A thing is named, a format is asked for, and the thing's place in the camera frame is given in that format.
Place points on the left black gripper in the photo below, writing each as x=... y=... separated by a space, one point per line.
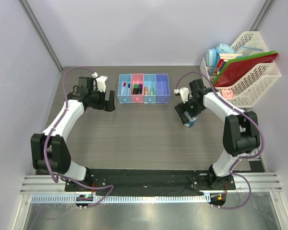
x=106 y=105

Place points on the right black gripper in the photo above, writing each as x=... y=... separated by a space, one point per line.
x=182 y=108

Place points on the blue round tape dispenser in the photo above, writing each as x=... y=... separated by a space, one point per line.
x=191 y=120

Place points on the light blue drawer box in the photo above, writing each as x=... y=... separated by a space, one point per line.
x=125 y=98
x=150 y=81

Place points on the red whiteboard marker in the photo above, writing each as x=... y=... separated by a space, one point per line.
x=123 y=88

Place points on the green capped black highlighter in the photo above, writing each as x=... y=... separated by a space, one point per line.
x=135 y=89

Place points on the purple plastic drawer box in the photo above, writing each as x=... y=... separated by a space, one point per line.
x=162 y=89

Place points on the purple capped black highlighter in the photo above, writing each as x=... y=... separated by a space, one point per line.
x=140 y=87

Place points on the pink plastic drawer box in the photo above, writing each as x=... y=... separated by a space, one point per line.
x=137 y=78

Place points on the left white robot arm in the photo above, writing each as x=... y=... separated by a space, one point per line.
x=50 y=153

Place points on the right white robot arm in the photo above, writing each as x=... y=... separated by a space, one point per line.
x=155 y=134

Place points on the pink eraser box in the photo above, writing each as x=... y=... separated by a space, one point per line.
x=227 y=94

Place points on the white mesh file organizer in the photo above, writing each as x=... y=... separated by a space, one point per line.
x=251 y=75

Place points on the blue headphones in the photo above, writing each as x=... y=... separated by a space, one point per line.
x=212 y=54

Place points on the stack of books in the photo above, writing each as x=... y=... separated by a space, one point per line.
x=221 y=60

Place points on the green plastic folder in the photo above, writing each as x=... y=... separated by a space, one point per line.
x=226 y=65

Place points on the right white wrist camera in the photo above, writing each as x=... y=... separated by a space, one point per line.
x=183 y=93

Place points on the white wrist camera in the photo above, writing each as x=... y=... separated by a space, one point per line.
x=183 y=93
x=100 y=82

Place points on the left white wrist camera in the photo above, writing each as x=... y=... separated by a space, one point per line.
x=100 y=82

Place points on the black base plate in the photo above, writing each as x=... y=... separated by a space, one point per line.
x=150 y=182

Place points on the white slotted cable duct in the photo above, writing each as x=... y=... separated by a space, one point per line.
x=86 y=199

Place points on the aluminium rail frame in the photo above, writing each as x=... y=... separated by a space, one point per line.
x=264 y=209

